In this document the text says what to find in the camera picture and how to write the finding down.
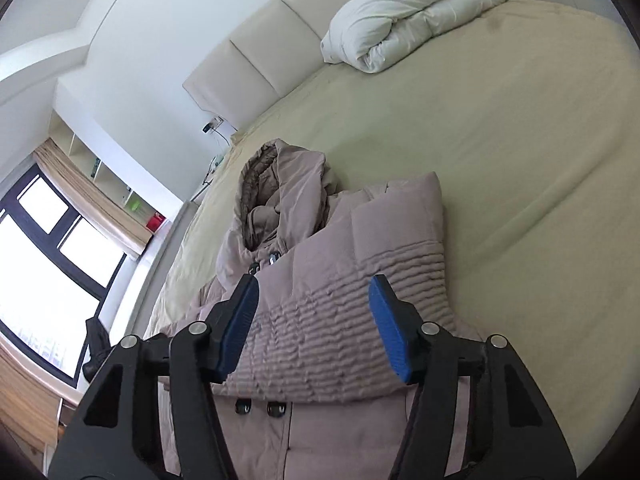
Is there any black charger cable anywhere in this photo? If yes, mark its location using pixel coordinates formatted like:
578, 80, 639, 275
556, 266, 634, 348
207, 122, 237, 147

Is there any white nightstand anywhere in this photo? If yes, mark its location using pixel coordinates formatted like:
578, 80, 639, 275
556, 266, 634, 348
187, 152, 227, 207

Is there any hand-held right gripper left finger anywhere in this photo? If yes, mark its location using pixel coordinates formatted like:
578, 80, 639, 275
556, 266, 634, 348
47, 274, 261, 480

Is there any white wall shelf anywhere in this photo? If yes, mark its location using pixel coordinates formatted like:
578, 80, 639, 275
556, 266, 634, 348
47, 110, 168, 235

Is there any mauve padded hooded jacket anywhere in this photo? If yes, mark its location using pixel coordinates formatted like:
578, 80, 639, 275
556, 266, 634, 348
160, 139, 488, 480

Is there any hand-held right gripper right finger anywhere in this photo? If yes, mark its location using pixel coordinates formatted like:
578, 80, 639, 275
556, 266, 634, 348
368, 274, 581, 480

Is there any bed with beige sheet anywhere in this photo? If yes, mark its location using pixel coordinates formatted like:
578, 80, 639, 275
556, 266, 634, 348
142, 0, 640, 480

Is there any white folded duvet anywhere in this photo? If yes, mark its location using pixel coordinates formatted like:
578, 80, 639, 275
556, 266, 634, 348
320, 0, 533, 73

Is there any black framed window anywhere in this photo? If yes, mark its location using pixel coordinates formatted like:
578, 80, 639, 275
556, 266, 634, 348
0, 162, 128, 391

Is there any beige curtain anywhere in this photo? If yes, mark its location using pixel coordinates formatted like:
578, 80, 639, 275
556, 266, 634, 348
0, 345, 67, 461
32, 140, 151, 257

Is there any dark cloth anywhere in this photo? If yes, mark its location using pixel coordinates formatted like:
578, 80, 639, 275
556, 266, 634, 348
82, 316, 114, 384

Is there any cream padded headboard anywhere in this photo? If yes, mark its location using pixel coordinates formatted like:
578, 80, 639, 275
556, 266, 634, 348
182, 0, 416, 131

